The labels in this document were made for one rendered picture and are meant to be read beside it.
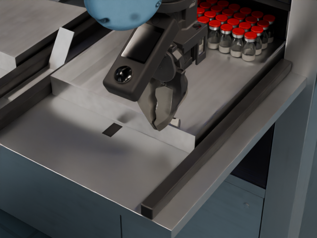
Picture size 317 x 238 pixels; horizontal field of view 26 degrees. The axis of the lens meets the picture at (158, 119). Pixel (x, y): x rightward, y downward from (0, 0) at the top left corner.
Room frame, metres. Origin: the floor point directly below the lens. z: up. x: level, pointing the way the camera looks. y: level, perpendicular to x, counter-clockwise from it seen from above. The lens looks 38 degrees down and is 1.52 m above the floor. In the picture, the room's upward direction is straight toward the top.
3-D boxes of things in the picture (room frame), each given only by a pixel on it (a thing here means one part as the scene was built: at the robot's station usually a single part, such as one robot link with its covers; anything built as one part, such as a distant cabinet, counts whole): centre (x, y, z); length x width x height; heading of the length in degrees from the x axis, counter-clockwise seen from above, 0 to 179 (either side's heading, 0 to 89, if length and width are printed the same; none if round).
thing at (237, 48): (1.01, -0.09, 0.91); 0.18 x 0.02 x 0.05; 56
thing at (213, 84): (0.93, -0.04, 0.90); 0.34 x 0.26 x 0.04; 146
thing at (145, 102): (0.77, 0.00, 0.95); 0.06 x 0.03 x 0.09; 146
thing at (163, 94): (0.76, -0.02, 0.95); 0.06 x 0.03 x 0.09; 146
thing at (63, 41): (0.90, 0.19, 0.91); 0.14 x 0.03 x 0.06; 146
